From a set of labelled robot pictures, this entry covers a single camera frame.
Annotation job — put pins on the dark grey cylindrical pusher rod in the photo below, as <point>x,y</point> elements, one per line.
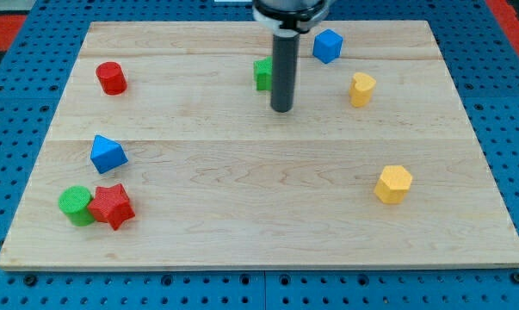
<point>285,51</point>

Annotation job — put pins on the red star block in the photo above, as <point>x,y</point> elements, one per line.
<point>111,205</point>

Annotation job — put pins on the green block behind rod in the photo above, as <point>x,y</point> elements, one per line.
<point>263,73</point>

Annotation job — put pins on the blue cube block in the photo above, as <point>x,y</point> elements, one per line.
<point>327,46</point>

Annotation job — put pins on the yellow heart block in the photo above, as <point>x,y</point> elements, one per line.
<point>361,89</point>

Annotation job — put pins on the light wooden board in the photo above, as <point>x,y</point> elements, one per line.
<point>220,181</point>

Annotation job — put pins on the yellow hexagon block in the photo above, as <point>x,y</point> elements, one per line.
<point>393,184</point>

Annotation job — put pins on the red cylinder block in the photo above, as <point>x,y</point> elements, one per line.
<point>111,78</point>

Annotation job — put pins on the blue triangle block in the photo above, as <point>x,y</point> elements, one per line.
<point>106,154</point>

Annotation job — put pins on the green cylinder block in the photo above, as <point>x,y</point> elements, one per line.
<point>73,203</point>

